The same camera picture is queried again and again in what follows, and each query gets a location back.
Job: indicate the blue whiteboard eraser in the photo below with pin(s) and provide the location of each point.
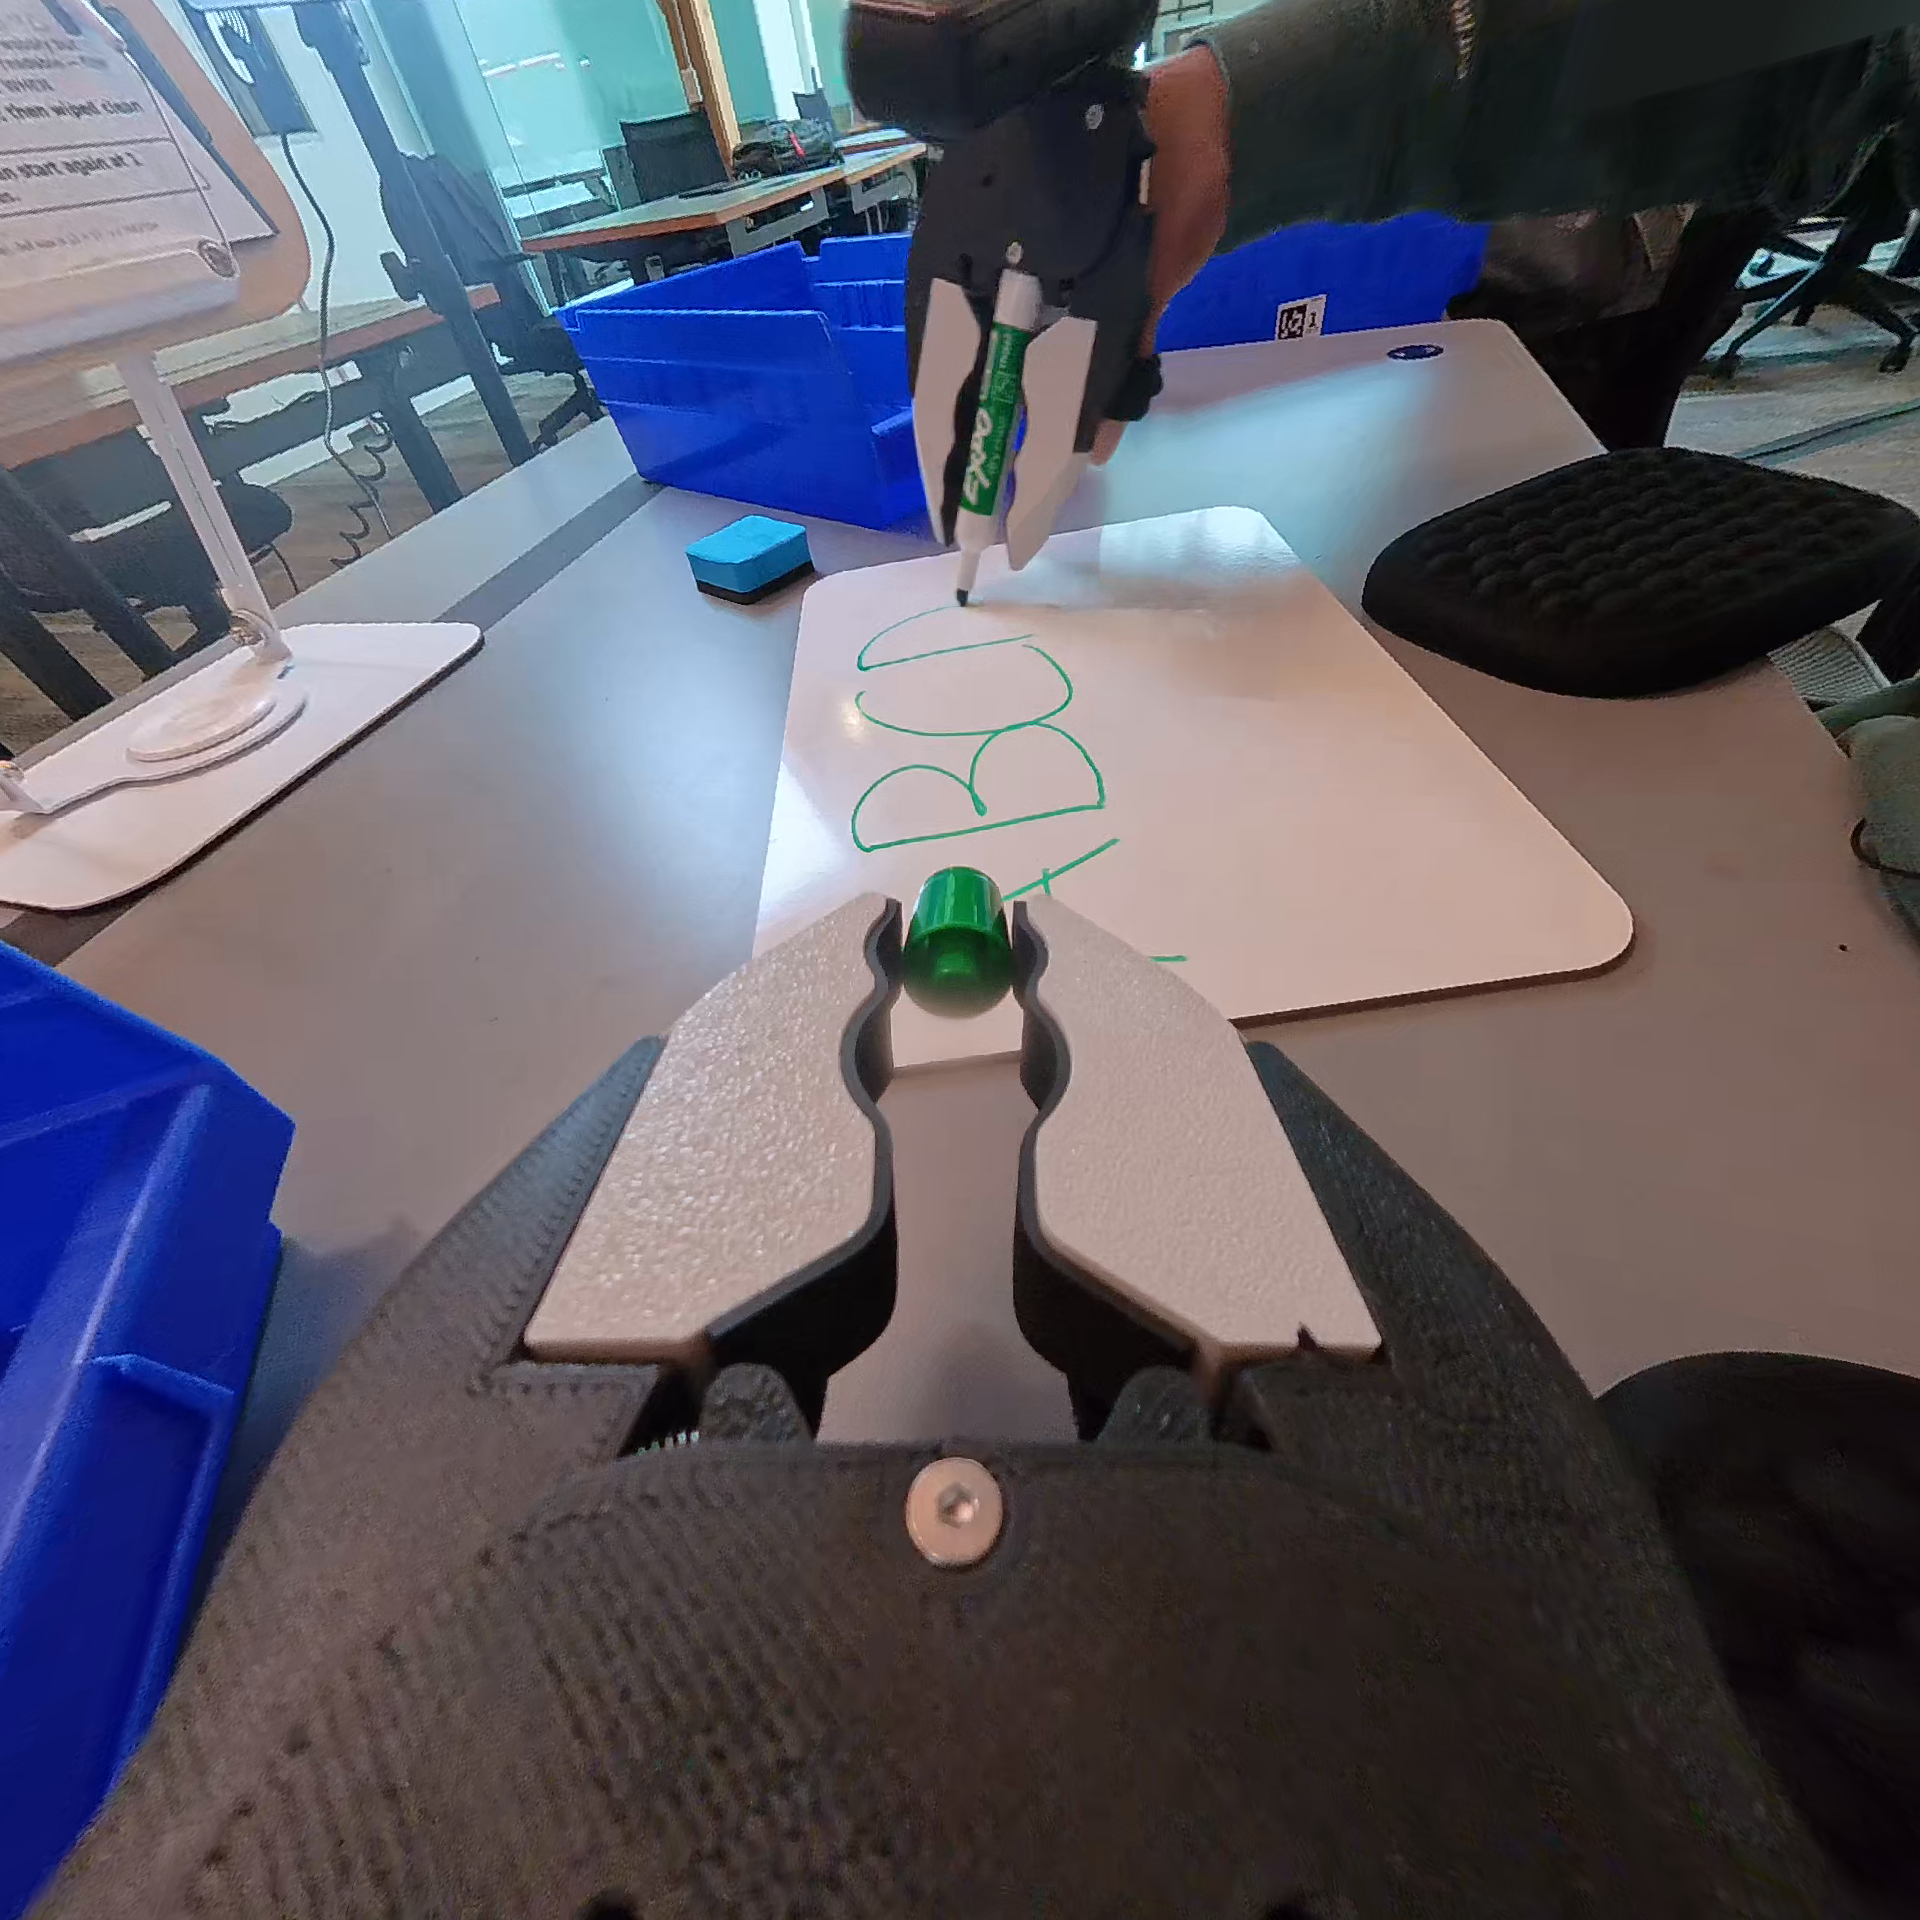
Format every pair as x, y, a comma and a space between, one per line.
751, 553

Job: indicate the wooden office table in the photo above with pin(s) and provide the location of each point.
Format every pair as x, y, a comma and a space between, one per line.
720, 204

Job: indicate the white whiteboard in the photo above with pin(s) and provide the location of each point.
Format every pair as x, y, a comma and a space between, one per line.
1321, 779

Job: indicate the green dry-erase marker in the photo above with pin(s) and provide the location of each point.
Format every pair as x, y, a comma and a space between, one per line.
990, 422

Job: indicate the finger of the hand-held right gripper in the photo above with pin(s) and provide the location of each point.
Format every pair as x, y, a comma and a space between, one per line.
949, 422
1064, 434

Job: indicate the green marker cap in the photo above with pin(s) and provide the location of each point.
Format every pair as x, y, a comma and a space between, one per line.
960, 942

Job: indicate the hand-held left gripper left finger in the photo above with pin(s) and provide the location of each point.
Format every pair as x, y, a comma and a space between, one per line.
720, 1201

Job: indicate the person's right hand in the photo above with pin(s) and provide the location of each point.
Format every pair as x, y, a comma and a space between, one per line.
1189, 182

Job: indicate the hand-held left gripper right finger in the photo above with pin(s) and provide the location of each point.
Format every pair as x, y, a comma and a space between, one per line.
1186, 1201

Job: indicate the blue plastic bin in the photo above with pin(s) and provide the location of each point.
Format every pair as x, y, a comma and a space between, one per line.
1335, 278
751, 376
122, 1411

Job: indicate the black office chair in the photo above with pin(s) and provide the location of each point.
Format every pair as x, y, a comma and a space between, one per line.
1824, 256
481, 286

